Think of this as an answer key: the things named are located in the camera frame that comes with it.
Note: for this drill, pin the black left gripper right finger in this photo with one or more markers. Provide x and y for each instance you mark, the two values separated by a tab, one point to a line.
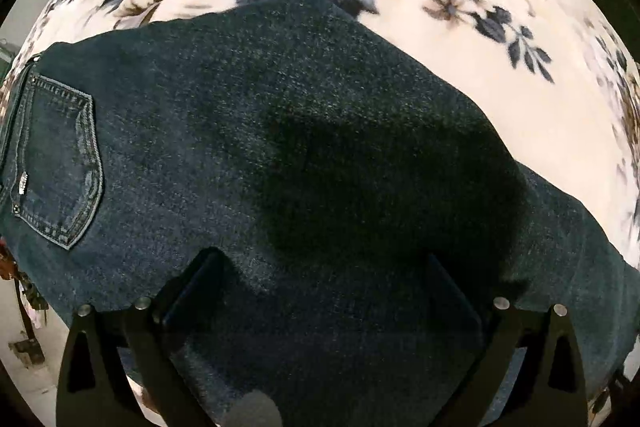
509	347

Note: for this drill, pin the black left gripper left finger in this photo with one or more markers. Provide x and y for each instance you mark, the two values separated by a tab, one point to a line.
93	389

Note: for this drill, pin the dark blue denim jeans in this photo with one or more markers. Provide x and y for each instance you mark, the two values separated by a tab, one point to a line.
367	213

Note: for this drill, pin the floral cream blanket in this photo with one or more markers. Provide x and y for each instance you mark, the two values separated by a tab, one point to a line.
552	76

